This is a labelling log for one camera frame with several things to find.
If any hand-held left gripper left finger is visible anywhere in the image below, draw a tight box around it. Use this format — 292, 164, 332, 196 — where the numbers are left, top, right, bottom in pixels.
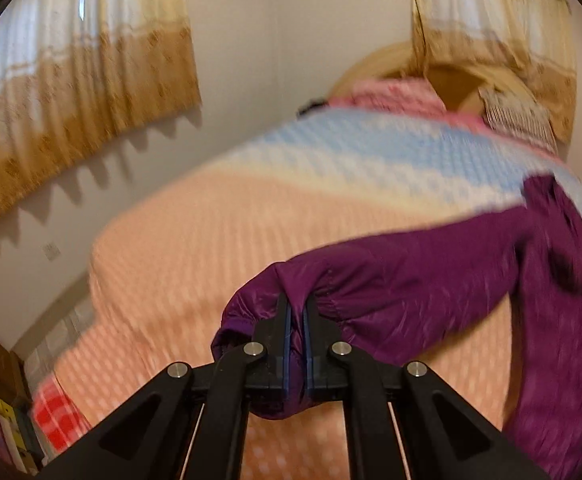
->
36, 292, 294, 480

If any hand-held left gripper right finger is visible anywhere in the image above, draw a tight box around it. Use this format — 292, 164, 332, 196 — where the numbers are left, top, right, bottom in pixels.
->
303, 295, 552, 480

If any long beige floral curtain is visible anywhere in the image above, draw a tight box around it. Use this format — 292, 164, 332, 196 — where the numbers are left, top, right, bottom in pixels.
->
0, 0, 204, 234

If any striped pillow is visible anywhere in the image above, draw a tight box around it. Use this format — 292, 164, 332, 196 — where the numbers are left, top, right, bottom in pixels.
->
478, 86, 558, 154

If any purple puffer jacket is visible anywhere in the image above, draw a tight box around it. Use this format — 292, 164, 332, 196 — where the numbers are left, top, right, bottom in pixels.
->
211, 174, 582, 480

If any pink floral quilt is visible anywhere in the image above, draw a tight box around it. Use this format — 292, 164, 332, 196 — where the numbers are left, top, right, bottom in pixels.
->
328, 77, 490, 130

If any row of books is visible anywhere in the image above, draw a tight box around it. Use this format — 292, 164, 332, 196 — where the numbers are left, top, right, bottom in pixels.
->
0, 389, 40, 477

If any beige wooden headboard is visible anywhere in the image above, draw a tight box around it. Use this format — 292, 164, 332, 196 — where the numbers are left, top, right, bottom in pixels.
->
328, 42, 488, 111

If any red checked cloth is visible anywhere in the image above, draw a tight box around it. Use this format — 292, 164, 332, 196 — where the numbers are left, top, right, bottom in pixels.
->
31, 377, 92, 453

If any peach polka dot blanket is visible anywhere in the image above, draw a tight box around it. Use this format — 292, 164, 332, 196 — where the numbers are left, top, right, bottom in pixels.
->
53, 105, 582, 480

